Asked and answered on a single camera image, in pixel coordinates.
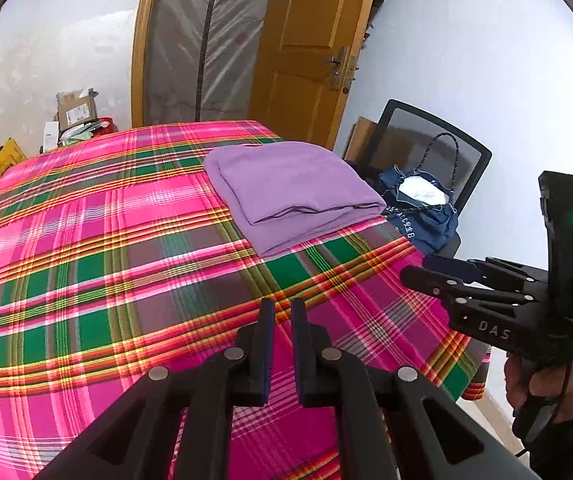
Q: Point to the blue denim bag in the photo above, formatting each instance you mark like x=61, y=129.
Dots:
x=431, y=225

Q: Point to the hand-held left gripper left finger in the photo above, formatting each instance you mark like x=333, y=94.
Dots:
x=266, y=360

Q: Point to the purple fleece garment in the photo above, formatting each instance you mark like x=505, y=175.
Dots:
x=291, y=185

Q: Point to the white carton box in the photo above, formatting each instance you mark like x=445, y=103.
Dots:
x=50, y=135

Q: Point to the cardboard parcel box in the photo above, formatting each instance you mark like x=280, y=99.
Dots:
x=76, y=110

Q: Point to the red plastic basket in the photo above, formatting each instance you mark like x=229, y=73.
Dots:
x=106, y=125

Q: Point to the flat cardboard sheet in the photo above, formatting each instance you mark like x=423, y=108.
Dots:
x=359, y=135

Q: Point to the pink plaid cloth cover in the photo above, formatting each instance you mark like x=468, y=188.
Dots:
x=116, y=285

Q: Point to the wooden door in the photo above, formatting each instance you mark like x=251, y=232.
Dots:
x=306, y=10

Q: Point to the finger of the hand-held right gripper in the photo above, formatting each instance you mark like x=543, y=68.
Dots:
x=451, y=264
x=424, y=280

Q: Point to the black mesh office chair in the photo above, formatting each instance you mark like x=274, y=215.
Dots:
x=416, y=125

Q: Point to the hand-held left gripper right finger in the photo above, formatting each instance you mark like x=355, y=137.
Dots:
x=297, y=360

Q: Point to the wooden door frame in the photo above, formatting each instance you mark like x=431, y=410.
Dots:
x=141, y=50

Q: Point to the white crumpled cloth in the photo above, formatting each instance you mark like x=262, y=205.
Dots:
x=421, y=192

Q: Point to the clear plastic door curtain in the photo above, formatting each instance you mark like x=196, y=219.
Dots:
x=181, y=35

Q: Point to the yellow printed bag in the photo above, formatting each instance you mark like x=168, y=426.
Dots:
x=6, y=157

